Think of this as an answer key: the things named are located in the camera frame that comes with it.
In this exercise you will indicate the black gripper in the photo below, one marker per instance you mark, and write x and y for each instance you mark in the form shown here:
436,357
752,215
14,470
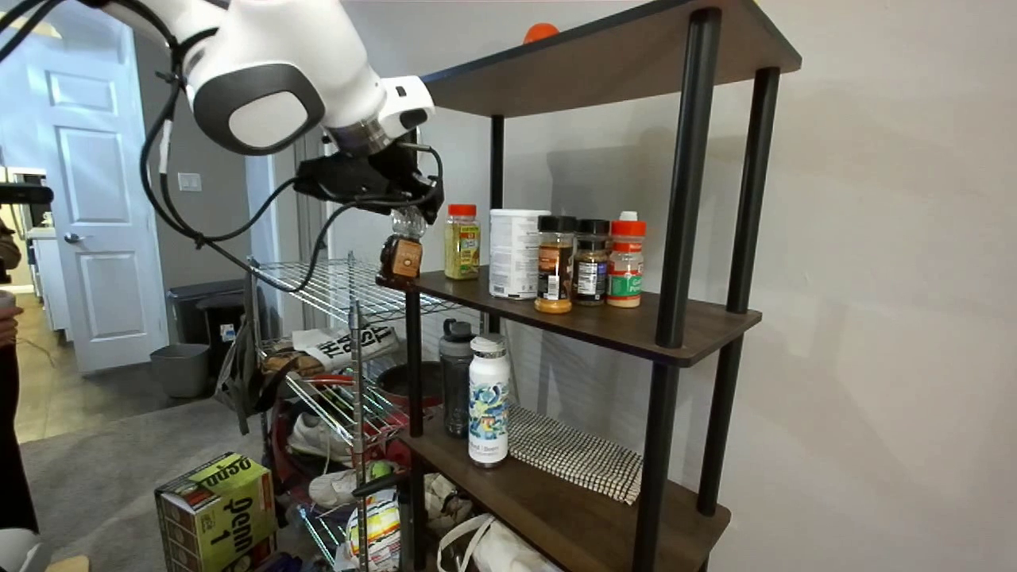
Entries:
374,182

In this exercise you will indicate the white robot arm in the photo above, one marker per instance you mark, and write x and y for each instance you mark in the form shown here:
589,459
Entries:
263,73

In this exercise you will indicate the dark grey tumbler bottle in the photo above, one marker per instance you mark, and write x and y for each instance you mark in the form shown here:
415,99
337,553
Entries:
456,357

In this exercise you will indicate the white patterned water bottle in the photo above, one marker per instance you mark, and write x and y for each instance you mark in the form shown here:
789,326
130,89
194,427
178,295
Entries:
488,403

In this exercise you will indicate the yellow jar with red lid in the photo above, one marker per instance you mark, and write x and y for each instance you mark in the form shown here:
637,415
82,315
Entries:
461,243

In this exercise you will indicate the white cylindrical canister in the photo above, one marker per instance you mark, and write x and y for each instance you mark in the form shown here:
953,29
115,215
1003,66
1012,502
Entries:
513,254

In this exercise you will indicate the spice jar with orange label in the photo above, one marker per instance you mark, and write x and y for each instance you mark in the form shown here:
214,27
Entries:
553,256

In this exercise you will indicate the orange ball on top shelf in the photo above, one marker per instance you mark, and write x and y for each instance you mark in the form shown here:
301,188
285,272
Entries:
542,34

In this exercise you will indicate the spice jar with white label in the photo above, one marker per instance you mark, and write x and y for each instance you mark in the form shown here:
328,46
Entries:
592,263

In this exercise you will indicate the red capped spice shaker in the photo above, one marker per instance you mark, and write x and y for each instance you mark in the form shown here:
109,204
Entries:
623,268

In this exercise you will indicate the grey trash bin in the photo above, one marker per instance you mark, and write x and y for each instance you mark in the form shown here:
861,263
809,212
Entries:
182,370

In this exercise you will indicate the white mesh shelf liner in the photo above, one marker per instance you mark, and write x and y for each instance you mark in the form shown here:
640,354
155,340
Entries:
575,455

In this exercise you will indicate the white panel door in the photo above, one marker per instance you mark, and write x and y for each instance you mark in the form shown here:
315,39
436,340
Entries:
106,229

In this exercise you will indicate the dark wood shelving unit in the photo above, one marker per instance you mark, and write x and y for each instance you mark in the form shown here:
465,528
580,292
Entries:
653,48

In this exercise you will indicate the white canvas tote bag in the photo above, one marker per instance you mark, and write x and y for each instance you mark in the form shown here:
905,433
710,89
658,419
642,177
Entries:
485,545

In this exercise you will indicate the green yellow cardboard box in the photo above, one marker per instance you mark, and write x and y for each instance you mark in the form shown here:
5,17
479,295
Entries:
216,515

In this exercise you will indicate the chrome wire rack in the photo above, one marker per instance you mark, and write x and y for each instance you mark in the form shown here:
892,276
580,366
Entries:
306,361

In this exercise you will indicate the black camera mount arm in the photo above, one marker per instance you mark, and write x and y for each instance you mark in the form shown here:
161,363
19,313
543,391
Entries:
25,194

